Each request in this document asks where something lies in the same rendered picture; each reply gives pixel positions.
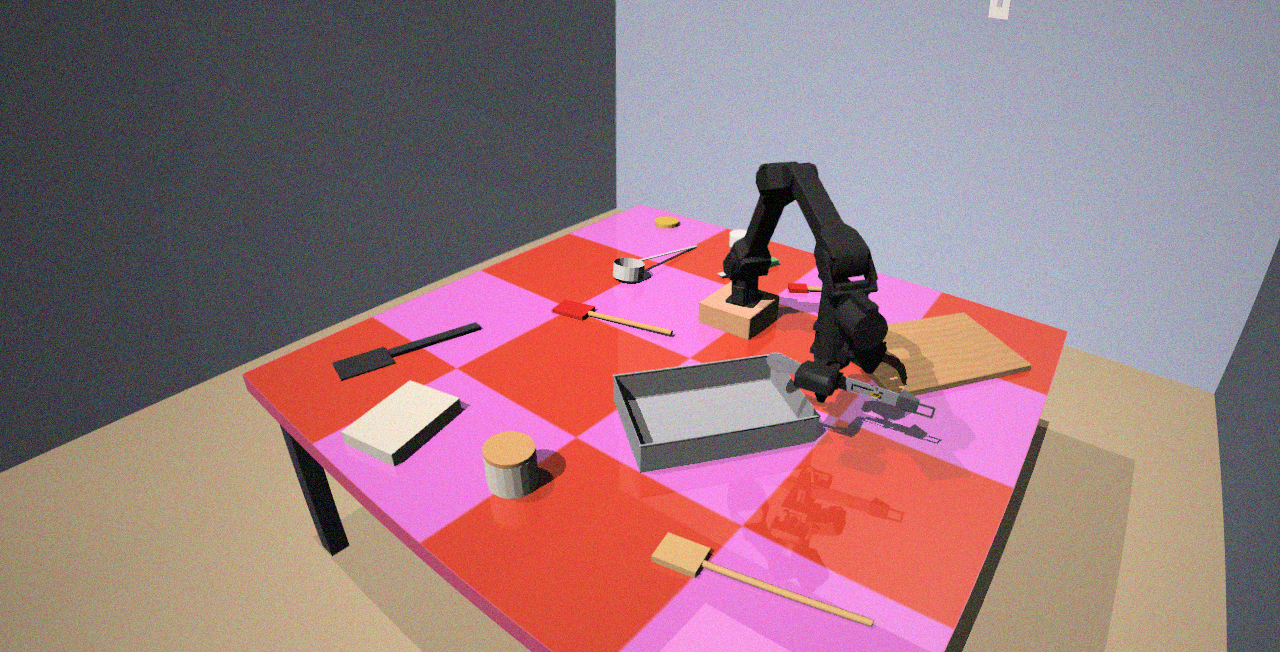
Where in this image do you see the white jar with wooden lid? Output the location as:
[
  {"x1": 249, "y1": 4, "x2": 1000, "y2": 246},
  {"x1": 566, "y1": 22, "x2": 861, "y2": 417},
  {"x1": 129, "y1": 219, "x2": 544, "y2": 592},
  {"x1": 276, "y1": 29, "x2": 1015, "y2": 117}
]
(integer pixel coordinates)
[{"x1": 483, "y1": 430, "x2": 539, "y2": 500}]

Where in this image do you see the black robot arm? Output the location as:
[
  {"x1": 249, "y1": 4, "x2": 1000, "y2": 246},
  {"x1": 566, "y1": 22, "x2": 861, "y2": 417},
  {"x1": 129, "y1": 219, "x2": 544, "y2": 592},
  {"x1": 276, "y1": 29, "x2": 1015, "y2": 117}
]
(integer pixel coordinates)
[{"x1": 723, "y1": 161, "x2": 888, "y2": 374}]

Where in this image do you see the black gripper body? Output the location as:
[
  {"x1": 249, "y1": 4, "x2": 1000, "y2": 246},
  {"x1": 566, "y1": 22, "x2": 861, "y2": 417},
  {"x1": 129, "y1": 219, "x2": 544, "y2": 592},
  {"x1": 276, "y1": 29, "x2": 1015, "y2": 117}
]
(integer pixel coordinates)
[{"x1": 794, "y1": 315, "x2": 849, "y2": 397}]

